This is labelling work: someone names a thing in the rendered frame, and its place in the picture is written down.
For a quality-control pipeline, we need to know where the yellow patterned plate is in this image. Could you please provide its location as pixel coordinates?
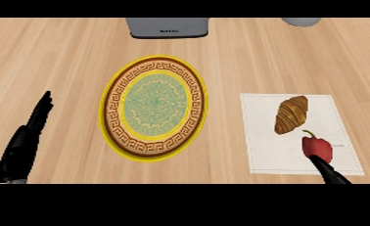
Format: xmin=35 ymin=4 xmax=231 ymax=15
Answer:
xmin=98 ymin=55 xmax=210 ymax=163

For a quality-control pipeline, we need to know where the brown croissant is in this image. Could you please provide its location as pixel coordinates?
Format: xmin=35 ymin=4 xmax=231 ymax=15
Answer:
xmin=274 ymin=95 xmax=309 ymax=136

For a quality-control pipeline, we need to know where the grey appliance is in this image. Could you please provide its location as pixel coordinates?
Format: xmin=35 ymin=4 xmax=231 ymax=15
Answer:
xmin=124 ymin=18 xmax=212 ymax=39

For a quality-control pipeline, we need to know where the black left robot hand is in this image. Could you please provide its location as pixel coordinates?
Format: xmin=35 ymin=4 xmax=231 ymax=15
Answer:
xmin=0 ymin=90 xmax=55 ymax=183

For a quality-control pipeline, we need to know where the white placemat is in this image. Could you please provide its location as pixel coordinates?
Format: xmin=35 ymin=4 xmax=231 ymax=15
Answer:
xmin=238 ymin=93 xmax=365 ymax=176

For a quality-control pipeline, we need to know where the red bell pepper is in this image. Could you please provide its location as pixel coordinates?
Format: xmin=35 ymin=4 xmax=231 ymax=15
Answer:
xmin=300 ymin=129 xmax=334 ymax=164

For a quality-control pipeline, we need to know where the pale grey round object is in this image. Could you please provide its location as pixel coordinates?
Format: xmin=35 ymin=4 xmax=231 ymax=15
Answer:
xmin=280 ymin=18 xmax=323 ymax=27

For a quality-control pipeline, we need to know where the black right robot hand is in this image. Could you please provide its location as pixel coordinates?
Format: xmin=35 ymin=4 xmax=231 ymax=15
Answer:
xmin=308 ymin=155 xmax=352 ymax=185

